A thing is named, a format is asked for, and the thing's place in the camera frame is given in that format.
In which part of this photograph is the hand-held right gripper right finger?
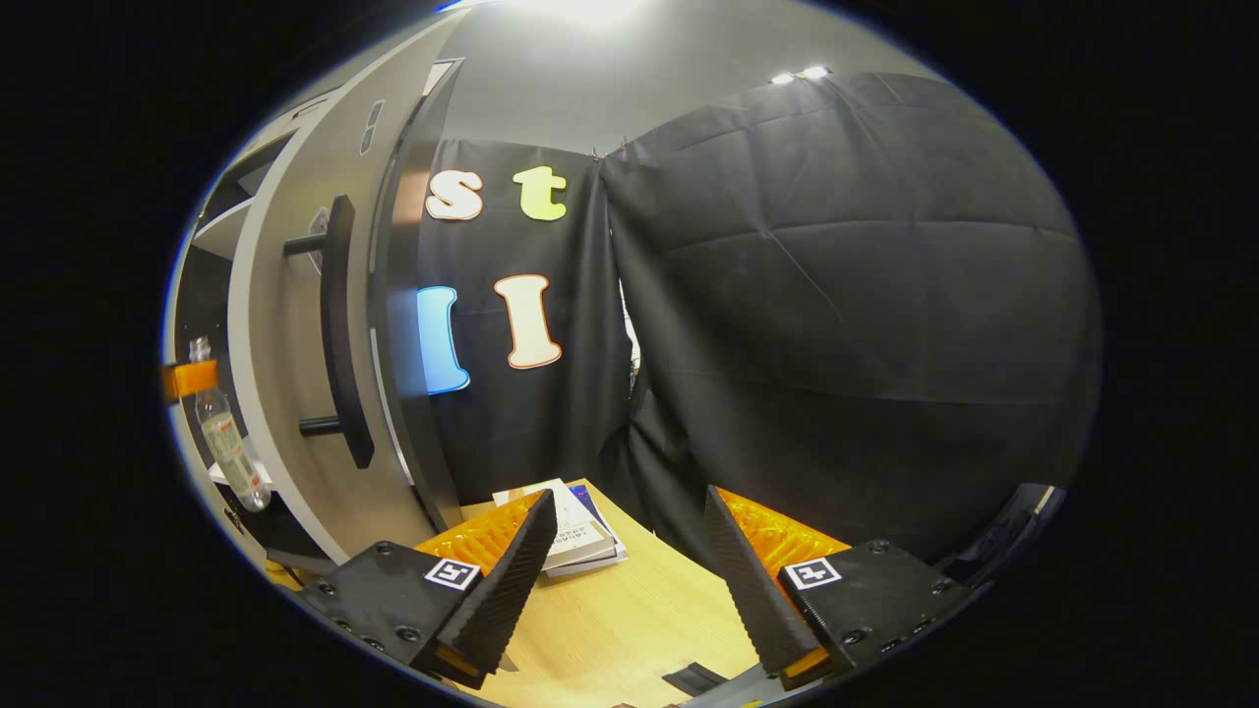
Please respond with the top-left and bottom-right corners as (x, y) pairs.
(703, 485), (988, 692)

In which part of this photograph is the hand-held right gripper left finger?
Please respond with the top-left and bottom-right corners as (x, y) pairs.
(295, 487), (559, 691)

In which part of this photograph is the grey cabinet door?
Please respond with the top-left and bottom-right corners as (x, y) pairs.
(227, 8), (466, 571)

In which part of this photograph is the stack of books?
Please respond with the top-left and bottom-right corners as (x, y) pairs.
(491, 478), (630, 579)

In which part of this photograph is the black flat object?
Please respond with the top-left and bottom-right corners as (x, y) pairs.
(660, 661), (730, 698)

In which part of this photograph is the black backdrop cloth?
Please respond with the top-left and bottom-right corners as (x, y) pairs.
(413, 71), (1103, 576)

